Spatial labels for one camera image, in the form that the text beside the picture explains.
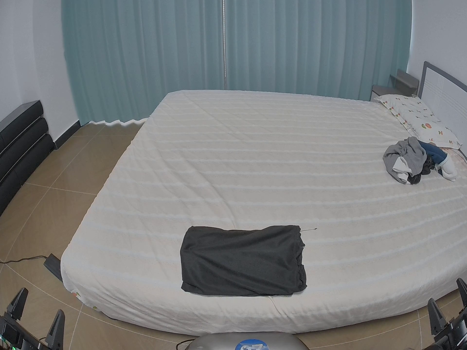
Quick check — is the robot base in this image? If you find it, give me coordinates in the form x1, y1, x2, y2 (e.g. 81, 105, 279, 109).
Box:
184, 332, 311, 350

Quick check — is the grey bedside table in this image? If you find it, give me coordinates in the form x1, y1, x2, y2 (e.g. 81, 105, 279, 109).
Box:
371, 69, 419, 102

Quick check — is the black power adapter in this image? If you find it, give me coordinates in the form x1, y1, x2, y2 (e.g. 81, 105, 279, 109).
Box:
43, 253, 65, 280

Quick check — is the bed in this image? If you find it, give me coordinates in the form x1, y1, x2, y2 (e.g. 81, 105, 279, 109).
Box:
60, 61, 467, 336

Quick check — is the black chest of drawers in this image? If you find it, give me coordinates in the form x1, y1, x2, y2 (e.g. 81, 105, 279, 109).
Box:
0, 100, 55, 218

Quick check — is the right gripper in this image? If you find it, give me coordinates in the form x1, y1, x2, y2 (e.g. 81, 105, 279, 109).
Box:
425, 278, 467, 350

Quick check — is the white printed pillow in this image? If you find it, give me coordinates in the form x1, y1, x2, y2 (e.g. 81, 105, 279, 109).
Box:
374, 94, 461, 149

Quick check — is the black cable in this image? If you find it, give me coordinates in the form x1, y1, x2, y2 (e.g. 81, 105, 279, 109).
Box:
0, 255, 49, 264

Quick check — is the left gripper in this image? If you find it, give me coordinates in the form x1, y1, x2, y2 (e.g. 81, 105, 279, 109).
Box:
0, 287, 65, 350

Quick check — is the blue-green curtain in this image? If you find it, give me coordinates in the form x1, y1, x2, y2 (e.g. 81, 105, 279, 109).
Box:
61, 0, 227, 125
223, 0, 413, 103

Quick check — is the pile of clothes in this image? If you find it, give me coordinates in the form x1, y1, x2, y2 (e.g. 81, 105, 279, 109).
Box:
382, 136, 458, 186

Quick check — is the black T-shirt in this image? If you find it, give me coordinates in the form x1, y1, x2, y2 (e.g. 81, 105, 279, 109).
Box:
180, 225, 317, 297

